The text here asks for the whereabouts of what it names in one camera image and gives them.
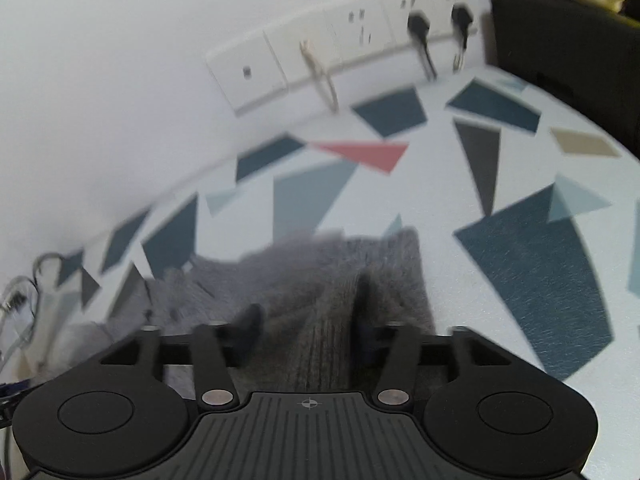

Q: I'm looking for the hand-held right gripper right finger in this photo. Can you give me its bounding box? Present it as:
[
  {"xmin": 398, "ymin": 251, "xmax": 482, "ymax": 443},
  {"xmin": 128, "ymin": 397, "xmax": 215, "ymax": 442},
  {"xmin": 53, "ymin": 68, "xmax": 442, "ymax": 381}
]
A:
[{"xmin": 352, "ymin": 272, "xmax": 511, "ymax": 409}]

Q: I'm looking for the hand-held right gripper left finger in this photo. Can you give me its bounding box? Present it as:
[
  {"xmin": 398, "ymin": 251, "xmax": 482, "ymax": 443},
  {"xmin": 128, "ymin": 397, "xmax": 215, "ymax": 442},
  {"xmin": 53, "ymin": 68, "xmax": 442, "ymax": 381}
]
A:
[{"xmin": 100, "ymin": 304, "xmax": 266, "ymax": 411}]

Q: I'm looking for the grey fuzzy knit sweater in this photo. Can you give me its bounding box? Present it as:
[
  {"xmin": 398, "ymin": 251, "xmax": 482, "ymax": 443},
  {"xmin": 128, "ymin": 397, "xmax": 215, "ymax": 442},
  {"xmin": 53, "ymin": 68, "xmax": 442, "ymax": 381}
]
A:
[{"xmin": 104, "ymin": 227, "xmax": 442, "ymax": 397}]

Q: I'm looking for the geometric patterned tablecloth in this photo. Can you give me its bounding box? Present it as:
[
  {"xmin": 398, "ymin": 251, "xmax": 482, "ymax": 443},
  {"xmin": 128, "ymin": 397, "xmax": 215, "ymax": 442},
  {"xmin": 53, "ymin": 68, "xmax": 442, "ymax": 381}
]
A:
[{"xmin": 0, "ymin": 64, "xmax": 640, "ymax": 411}]

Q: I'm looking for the black power plug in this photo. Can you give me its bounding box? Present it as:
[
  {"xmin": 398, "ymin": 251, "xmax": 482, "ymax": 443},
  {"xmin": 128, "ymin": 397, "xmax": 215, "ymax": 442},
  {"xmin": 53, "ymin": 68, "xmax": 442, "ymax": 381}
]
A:
[
  {"xmin": 407, "ymin": 10, "xmax": 439, "ymax": 81},
  {"xmin": 450, "ymin": 4, "xmax": 474, "ymax": 73}
]

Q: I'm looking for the dark side cabinet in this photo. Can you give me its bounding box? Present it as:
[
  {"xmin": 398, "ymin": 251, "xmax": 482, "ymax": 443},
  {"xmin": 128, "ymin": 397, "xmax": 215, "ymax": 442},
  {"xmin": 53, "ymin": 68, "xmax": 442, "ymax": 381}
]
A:
[{"xmin": 489, "ymin": 0, "xmax": 640, "ymax": 162}]

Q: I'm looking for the black cable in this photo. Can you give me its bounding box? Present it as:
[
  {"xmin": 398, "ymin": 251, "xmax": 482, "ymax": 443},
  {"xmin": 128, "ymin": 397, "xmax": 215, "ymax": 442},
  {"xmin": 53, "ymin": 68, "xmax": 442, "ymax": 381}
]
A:
[{"xmin": 32, "ymin": 254, "xmax": 68, "ymax": 288}]

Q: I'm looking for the clear cable bundle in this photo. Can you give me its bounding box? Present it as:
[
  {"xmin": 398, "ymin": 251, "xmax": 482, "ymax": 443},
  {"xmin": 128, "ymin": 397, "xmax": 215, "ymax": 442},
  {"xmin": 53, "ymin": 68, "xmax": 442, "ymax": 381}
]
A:
[{"xmin": 0, "ymin": 275, "xmax": 43, "ymax": 361}]

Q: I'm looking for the white cable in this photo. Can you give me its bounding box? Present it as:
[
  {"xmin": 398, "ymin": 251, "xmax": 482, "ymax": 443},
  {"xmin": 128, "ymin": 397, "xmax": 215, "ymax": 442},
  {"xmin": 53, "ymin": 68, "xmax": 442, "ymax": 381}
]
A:
[{"xmin": 299, "ymin": 41, "xmax": 340, "ymax": 113}]

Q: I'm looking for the white wall socket panel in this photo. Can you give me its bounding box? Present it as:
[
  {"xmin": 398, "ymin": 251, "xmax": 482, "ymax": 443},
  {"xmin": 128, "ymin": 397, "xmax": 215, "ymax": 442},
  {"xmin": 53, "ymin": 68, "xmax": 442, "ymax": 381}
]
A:
[{"xmin": 204, "ymin": 0, "xmax": 477, "ymax": 114}]

